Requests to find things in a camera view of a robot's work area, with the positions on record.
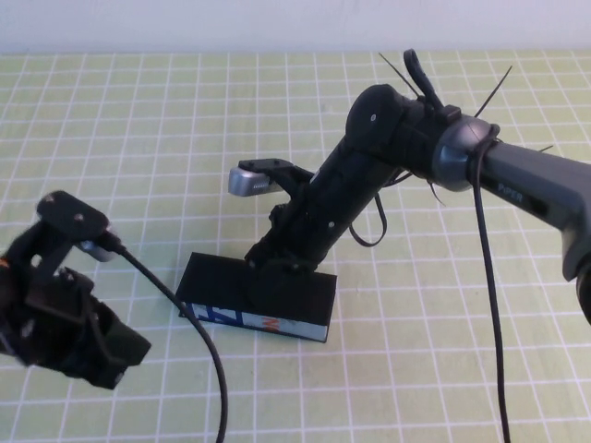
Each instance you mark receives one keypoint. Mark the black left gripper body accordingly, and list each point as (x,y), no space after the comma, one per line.
(60,327)

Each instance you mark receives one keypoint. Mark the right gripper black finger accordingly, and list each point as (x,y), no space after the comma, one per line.
(293,281)
(265,286)

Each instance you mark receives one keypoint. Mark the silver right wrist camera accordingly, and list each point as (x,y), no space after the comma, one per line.
(247,182)

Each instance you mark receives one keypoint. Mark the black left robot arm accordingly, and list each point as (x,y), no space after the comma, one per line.
(7,323)

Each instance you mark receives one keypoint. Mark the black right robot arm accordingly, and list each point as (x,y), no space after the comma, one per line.
(531,184)

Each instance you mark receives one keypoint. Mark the black zip tie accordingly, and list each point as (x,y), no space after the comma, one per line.
(398,74)
(493,92)
(436,196)

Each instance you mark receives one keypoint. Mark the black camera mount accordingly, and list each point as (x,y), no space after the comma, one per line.
(286,173)
(69,214)

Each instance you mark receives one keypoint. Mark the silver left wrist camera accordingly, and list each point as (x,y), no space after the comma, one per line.
(99,251)

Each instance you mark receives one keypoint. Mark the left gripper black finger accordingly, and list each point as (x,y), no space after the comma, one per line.
(124,343)
(108,374)

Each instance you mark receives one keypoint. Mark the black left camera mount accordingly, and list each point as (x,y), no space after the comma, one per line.
(69,214)

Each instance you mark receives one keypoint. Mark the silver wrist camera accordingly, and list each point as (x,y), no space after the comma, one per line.
(99,251)
(247,182)

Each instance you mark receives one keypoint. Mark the green checked tablecloth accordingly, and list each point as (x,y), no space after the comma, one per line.
(138,115)

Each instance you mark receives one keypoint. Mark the black patterned glasses case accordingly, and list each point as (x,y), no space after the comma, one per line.
(212,281)

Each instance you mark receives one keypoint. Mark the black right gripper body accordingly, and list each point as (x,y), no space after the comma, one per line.
(314,221)

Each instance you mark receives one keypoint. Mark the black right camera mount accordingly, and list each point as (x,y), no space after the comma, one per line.
(286,173)

